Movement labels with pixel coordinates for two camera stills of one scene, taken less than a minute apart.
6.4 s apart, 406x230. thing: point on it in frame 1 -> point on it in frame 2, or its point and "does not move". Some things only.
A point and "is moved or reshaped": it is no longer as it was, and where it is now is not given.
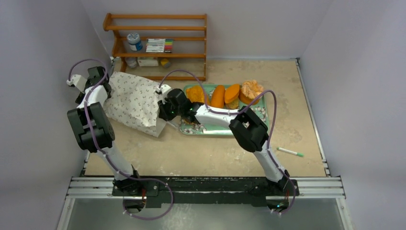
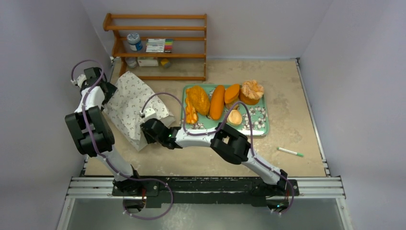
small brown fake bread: [232, 105] does not move
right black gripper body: [163, 108] -> [148, 131]
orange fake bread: [249, 91] does not move
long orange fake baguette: [218, 97] does not move
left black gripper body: [80, 97] does not move
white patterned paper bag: [132, 104] is moved or reshaped
